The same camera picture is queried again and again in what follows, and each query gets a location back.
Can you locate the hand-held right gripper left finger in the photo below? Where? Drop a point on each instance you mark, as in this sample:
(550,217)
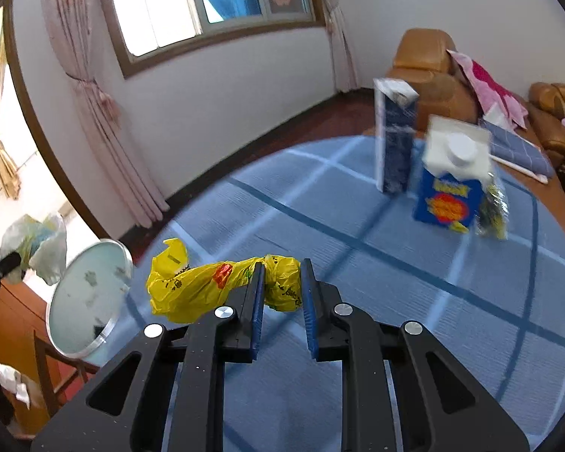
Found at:
(259,301)

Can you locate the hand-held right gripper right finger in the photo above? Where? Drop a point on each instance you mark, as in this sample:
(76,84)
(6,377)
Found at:
(310,310)

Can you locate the pale green plastic bag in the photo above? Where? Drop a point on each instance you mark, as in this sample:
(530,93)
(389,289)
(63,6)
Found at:
(47,254)

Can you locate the yellow plastic bag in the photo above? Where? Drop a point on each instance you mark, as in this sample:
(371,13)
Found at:
(193,287)

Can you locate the teal enamel bucket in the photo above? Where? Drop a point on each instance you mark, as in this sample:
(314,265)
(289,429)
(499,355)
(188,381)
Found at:
(84,301)

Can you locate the blue checked tablecloth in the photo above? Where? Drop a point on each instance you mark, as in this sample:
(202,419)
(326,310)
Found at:
(358,268)

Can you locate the white crumpled paper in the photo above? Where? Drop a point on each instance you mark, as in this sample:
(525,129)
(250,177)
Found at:
(14,379)

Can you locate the wooden chair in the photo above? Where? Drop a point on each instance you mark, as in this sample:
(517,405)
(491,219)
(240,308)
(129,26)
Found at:
(44,372)

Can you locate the yellow curtain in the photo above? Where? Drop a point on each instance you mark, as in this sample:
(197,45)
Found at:
(4,165)

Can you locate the blue carton with white cap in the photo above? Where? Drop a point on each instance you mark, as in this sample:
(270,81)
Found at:
(447,202)

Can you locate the tall white carton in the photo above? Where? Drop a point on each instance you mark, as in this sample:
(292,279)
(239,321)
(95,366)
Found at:
(395,150)

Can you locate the pink tied curtain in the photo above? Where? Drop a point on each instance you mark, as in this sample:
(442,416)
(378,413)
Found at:
(89,103)
(341,56)

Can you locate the clear printed wrapper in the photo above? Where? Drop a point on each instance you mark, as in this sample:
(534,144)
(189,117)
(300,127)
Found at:
(492,207)

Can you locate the folded blue checked cloth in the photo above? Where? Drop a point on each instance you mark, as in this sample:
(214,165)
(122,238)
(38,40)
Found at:
(518,148)

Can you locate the white tissue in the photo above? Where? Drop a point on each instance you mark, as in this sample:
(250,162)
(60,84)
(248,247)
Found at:
(493,115)

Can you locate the brown leather armchair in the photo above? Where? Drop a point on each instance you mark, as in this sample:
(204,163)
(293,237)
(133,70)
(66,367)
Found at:
(423,52)

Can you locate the sliding glass window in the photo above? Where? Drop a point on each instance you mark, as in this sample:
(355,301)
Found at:
(160,9)

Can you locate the brown leather sofa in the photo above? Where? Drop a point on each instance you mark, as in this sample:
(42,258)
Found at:
(553,127)

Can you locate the brown arched door frame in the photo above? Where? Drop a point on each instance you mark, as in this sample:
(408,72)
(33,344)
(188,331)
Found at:
(28,117)

